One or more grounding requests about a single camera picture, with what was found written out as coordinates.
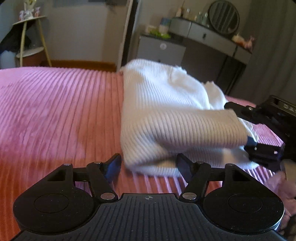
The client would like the white ribbed knit sweater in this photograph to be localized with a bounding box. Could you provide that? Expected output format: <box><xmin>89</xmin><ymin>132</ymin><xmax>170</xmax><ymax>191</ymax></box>
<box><xmin>120</xmin><ymin>59</ymin><xmax>258</xmax><ymax>177</ymax></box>

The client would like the grey dressing table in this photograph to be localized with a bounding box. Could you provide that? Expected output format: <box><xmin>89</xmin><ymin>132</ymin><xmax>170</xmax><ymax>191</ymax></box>
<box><xmin>169</xmin><ymin>18</ymin><xmax>251</xmax><ymax>95</ymax></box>

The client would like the round black vanity mirror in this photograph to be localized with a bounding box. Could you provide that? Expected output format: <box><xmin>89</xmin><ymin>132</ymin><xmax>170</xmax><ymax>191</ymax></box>
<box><xmin>208</xmin><ymin>1</ymin><xmax>240</xmax><ymax>36</ymax></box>

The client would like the grey bedside cabinet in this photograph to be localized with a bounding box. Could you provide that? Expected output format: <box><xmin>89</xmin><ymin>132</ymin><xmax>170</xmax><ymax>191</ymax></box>
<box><xmin>137</xmin><ymin>35</ymin><xmax>186</xmax><ymax>66</ymax></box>

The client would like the round yellow-legged side table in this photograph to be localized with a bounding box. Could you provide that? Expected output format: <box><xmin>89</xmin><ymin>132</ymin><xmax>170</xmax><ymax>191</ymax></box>
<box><xmin>12</xmin><ymin>15</ymin><xmax>52</xmax><ymax>67</ymax></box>

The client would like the black garment on table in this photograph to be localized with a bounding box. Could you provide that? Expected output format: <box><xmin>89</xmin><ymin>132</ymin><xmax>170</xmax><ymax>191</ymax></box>
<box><xmin>0</xmin><ymin>23</ymin><xmax>24</xmax><ymax>54</ymax></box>

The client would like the wrapped flower bouquet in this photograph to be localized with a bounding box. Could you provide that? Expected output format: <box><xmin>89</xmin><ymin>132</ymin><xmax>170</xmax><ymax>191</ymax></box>
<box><xmin>19</xmin><ymin>0</ymin><xmax>40</xmax><ymax>21</ymax></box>

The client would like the pink corduroy bed cover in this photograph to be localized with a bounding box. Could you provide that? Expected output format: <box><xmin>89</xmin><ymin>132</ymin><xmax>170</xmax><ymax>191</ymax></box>
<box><xmin>0</xmin><ymin>66</ymin><xmax>287</xmax><ymax>241</ymax></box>

